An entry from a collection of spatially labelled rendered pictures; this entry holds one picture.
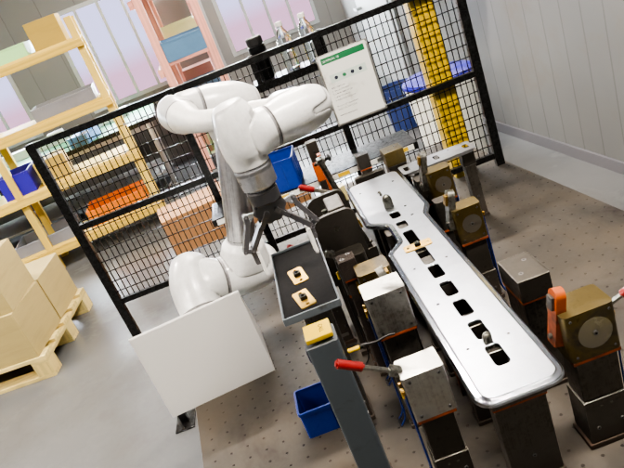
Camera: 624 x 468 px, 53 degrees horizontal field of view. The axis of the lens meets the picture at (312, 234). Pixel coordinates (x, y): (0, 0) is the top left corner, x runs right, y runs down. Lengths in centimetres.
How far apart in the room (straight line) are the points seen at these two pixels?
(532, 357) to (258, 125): 76
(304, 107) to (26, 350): 337
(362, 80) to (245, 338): 125
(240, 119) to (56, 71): 687
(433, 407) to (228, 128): 73
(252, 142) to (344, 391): 58
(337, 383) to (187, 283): 91
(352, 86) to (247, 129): 137
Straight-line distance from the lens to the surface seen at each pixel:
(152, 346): 204
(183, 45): 556
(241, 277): 221
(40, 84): 826
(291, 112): 145
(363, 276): 165
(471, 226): 195
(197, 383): 212
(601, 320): 140
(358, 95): 275
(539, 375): 133
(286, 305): 149
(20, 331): 446
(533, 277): 155
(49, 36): 610
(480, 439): 166
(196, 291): 216
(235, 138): 141
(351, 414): 146
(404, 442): 171
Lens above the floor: 187
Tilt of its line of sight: 23 degrees down
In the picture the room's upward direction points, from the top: 22 degrees counter-clockwise
